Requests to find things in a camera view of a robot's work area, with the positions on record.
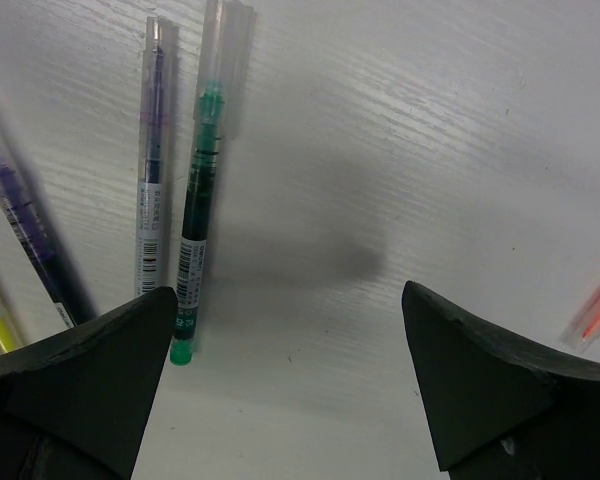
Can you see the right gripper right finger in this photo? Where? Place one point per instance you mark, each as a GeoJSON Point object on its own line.
{"type": "Point", "coordinates": [499, 405]}

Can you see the purple pen white label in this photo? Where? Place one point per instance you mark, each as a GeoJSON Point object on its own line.
{"type": "Point", "coordinates": [156, 98]}

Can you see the green gel pen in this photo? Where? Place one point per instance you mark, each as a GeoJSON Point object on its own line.
{"type": "Point", "coordinates": [226, 40]}

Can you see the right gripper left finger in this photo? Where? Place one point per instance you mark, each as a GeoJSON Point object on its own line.
{"type": "Point", "coordinates": [76, 405]}

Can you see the orange highlighter pen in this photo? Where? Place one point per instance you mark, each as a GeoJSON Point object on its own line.
{"type": "Point", "coordinates": [585, 326]}

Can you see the dark purple gel pen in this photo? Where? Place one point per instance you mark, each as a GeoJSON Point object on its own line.
{"type": "Point", "coordinates": [22, 207]}

